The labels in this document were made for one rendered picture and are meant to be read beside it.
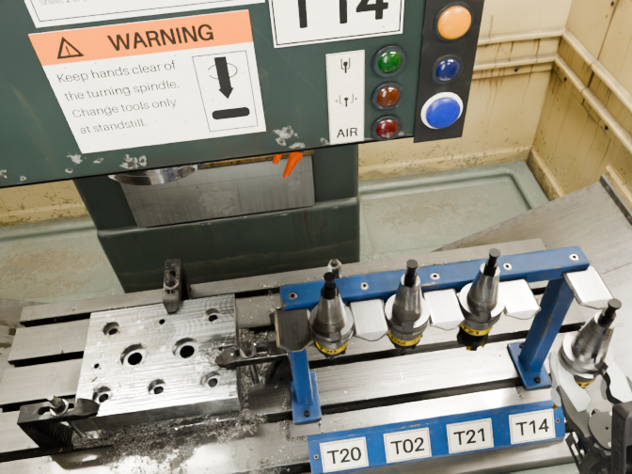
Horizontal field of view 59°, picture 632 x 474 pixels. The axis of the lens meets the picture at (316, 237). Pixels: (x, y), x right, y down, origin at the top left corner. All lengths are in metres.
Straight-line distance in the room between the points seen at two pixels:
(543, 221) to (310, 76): 1.24
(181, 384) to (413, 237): 0.98
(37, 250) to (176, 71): 1.62
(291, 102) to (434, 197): 1.49
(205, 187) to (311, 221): 0.31
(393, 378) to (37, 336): 0.76
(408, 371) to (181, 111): 0.79
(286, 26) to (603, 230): 1.26
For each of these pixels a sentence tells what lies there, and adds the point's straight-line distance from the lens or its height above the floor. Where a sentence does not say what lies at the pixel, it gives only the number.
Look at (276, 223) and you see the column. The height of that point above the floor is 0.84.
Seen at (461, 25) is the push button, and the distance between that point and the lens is 0.46.
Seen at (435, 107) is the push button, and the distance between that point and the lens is 0.49.
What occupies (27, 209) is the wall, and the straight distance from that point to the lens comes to 2.05.
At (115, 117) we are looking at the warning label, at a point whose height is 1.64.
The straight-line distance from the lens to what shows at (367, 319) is 0.82.
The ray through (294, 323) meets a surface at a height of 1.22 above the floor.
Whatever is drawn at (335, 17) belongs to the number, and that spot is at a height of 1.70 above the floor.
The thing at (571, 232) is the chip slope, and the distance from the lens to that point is 1.60.
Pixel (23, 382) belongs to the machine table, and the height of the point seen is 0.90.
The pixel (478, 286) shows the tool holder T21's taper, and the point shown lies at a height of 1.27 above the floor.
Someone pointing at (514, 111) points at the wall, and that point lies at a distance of 1.94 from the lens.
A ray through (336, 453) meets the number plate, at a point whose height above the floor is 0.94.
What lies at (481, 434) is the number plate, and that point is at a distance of 1.06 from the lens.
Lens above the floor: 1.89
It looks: 47 degrees down
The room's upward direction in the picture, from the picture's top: 5 degrees counter-clockwise
